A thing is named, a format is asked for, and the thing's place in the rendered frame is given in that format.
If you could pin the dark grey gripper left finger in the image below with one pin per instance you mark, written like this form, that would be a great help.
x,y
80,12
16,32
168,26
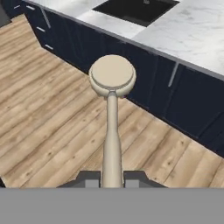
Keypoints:
x,y
89,175

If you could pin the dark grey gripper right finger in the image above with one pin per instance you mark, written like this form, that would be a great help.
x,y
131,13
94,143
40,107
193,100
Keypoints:
x,y
134,175

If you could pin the black sink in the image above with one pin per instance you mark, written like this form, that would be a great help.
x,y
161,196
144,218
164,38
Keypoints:
x,y
137,11

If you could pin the navy cupboard door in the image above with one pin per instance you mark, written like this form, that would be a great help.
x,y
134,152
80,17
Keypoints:
x,y
143,73
68,38
198,110

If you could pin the navy drawer front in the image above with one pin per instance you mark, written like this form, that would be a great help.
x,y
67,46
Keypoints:
x,y
48,50
39,33
30,13

